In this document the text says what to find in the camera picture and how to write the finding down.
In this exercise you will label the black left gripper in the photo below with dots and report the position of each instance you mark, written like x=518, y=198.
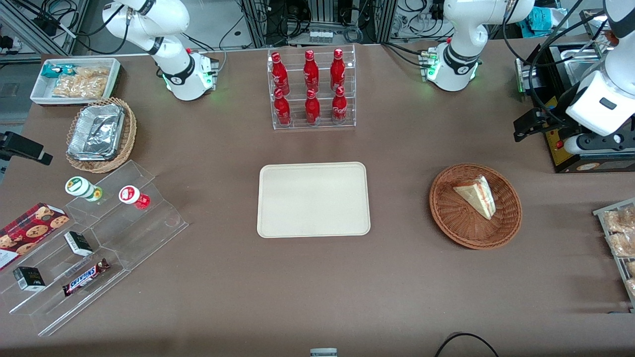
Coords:
x=558, y=115

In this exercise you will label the triangular sandwich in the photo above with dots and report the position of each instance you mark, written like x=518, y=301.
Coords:
x=477, y=196

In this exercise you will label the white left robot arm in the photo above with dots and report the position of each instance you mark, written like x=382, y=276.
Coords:
x=464, y=34

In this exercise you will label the tray of wrapped pastries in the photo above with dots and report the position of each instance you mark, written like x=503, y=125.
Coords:
x=603, y=214

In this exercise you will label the brown round wicker basket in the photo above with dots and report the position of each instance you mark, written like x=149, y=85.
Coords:
x=461, y=223

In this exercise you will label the beige rectangular serving tray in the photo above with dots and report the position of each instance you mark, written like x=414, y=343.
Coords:
x=313, y=200

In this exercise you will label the oval wicker basket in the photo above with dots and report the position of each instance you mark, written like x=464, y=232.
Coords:
x=130, y=134

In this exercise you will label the aluminium foil tray stack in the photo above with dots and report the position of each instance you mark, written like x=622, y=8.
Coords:
x=96, y=131

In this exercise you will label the black food warmer cabinet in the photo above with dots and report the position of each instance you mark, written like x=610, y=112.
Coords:
x=560, y=158

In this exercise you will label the steel warmer pan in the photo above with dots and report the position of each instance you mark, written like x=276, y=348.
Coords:
x=580, y=67

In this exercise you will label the teal plastic bag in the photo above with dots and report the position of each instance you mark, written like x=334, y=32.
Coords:
x=543, y=20

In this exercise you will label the wrapped pastry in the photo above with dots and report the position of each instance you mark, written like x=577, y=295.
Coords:
x=624, y=244
x=631, y=267
x=631, y=286
x=622, y=220

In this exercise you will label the red cola bottle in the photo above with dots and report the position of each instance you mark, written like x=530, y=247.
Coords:
x=338, y=72
x=339, y=108
x=282, y=110
x=279, y=74
x=311, y=73
x=312, y=110

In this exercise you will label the white power strip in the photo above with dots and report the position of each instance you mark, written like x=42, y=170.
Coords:
x=321, y=35

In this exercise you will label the clear acrylic bottle rack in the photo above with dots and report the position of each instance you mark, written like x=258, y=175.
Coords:
x=297, y=111

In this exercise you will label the small grey device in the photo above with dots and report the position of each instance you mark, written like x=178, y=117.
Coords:
x=323, y=352

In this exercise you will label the clear acrylic stepped shelf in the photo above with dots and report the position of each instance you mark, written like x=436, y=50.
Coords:
x=144, y=233

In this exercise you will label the red lid cup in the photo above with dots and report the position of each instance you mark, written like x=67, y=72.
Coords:
x=130, y=194

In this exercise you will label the clear bag of chips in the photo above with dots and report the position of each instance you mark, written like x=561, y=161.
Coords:
x=82, y=83

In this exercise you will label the green lid cup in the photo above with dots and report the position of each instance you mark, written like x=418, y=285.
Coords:
x=77, y=186

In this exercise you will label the small black box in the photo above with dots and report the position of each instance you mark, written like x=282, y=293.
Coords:
x=78, y=243
x=29, y=278

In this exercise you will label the snickers chocolate bar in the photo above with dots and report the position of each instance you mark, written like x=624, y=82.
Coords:
x=85, y=277

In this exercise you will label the teal snack packet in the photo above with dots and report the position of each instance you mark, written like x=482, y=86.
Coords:
x=52, y=71

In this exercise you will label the white rectangular snack bin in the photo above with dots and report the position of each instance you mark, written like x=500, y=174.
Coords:
x=40, y=91

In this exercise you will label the red cookie box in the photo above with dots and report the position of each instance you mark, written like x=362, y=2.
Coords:
x=30, y=230

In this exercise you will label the black clamp mount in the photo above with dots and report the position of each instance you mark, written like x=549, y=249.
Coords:
x=22, y=146

